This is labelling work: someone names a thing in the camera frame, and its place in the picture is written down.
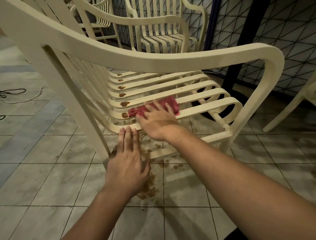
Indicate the person's right thumb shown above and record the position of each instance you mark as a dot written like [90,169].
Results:
[142,119]

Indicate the dark blue pole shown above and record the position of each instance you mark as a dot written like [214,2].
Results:
[212,19]

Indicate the person's left thumb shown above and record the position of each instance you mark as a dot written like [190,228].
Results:
[146,170]

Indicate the person's left middle finger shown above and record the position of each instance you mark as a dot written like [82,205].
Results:
[128,138]

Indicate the black table pedestal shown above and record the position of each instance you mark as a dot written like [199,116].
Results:
[246,32]

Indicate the person's left forearm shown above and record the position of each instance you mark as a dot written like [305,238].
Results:
[98,217]

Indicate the person's right forearm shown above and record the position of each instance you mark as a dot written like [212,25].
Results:
[246,192]

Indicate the brown liquid spill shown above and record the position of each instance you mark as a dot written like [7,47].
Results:
[148,188]

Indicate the person's right hand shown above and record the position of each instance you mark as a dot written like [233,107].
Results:
[160,124]

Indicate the red cleaning cloth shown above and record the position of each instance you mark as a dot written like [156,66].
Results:
[172,102]

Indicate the person's left hand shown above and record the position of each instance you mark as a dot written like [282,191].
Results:
[126,165]

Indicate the cream slatted plastic chair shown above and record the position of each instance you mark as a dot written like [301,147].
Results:
[102,18]
[153,58]
[296,101]
[163,27]

